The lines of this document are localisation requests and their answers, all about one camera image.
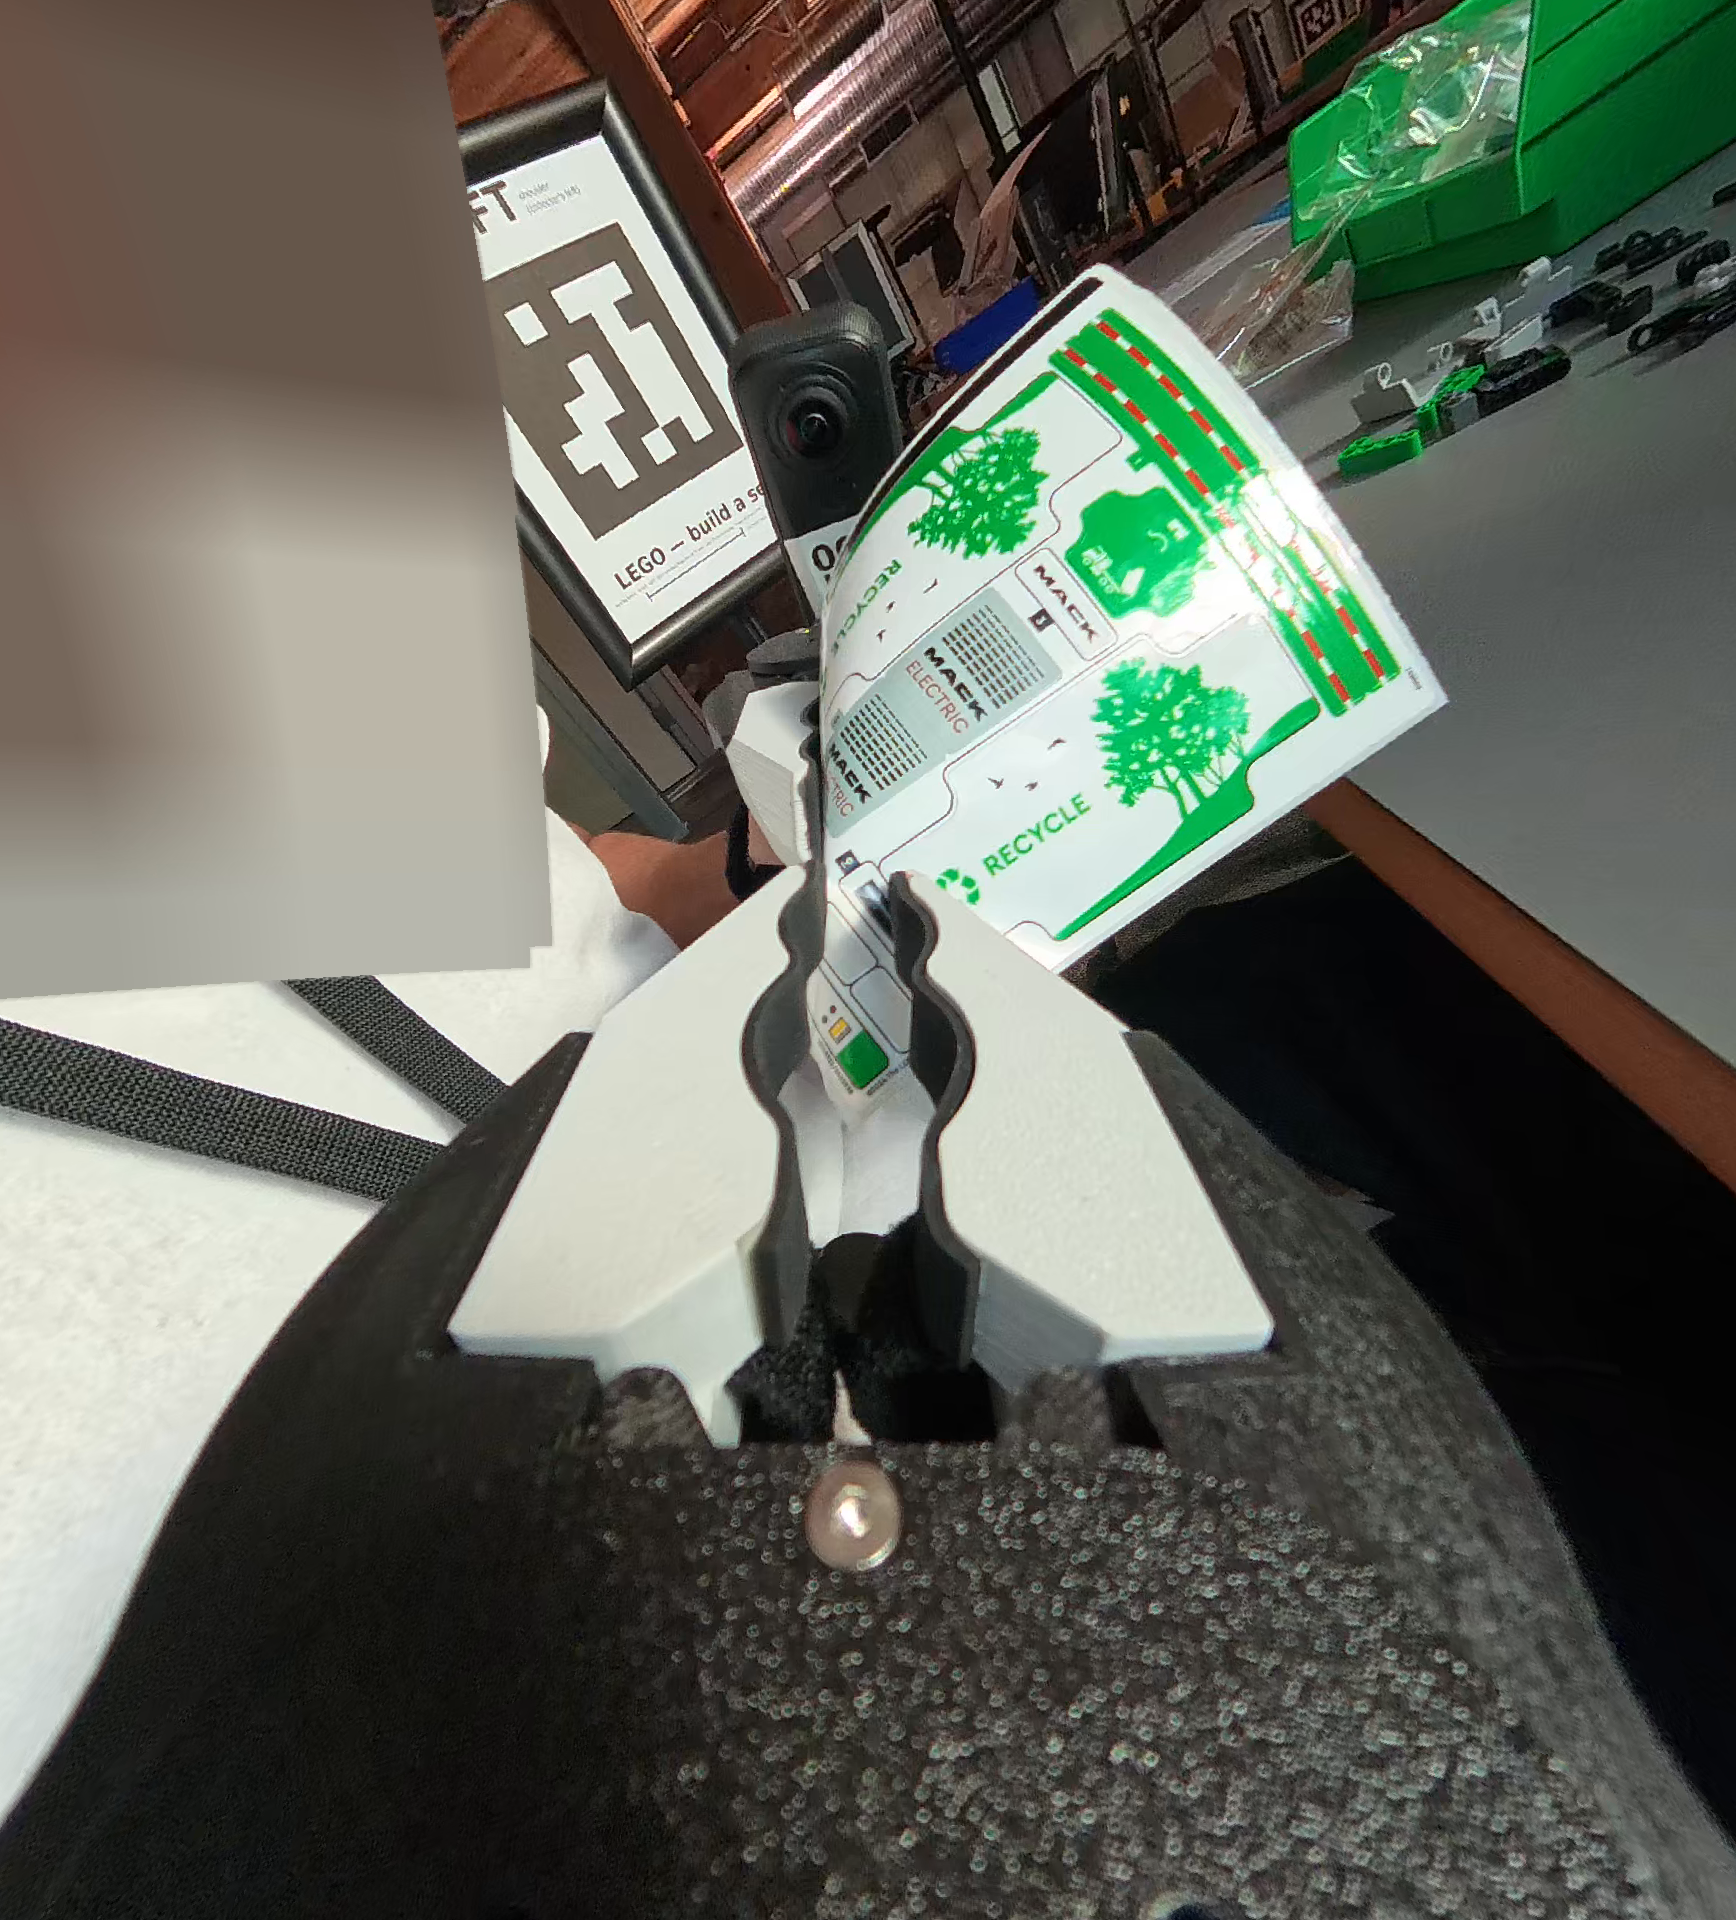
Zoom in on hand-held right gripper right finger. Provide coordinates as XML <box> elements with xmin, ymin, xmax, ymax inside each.
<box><xmin>884</xmin><ymin>870</ymin><xmax>1277</xmax><ymax>1392</ymax></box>

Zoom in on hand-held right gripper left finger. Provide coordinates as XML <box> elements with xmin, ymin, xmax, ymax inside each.
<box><xmin>446</xmin><ymin>860</ymin><xmax>827</xmax><ymax>1445</ymax></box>

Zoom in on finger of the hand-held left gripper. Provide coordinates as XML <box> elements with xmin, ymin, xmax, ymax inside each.
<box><xmin>727</xmin><ymin>682</ymin><xmax>829</xmax><ymax>875</ymax></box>

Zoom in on green and white sticker sheet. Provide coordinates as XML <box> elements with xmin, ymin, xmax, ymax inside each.
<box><xmin>803</xmin><ymin>266</ymin><xmax>1451</xmax><ymax>1139</ymax></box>

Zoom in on person's left forearm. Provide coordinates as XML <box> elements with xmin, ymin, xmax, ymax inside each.
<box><xmin>585</xmin><ymin>827</ymin><xmax>781</xmax><ymax>957</ymax></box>

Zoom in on scattered black white lego parts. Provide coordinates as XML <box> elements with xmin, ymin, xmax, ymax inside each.
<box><xmin>1334</xmin><ymin>152</ymin><xmax>1736</xmax><ymax>485</ymax></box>

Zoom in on blue storage crate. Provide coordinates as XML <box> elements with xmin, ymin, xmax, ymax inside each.
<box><xmin>934</xmin><ymin>278</ymin><xmax>1025</xmax><ymax>362</ymax></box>

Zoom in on clear plastic bag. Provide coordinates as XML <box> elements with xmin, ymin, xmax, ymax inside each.
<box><xmin>1289</xmin><ymin>26</ymin><xmax>1546</xmax><ymax>250</ymax></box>
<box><xmin>1189</xmin><ymin>239</ymin><xmax>1363</xmax><ymax>382</ymax></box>

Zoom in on green plastic bin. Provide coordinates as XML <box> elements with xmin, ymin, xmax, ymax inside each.
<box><xmin>1284</xmin><ymin>0</ymin><xmax>1736</xmax><ymax>298</ymax></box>

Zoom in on black webbing strap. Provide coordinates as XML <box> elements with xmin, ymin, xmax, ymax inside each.
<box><xmin>0</xmin><ymin>1002</ymin><xmax>494</xmax><ymax>1202</ymax></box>
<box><xmin>284</xmin><ymin>976</ymin><xmax>511</xmax><ymax>1118</ymax></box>

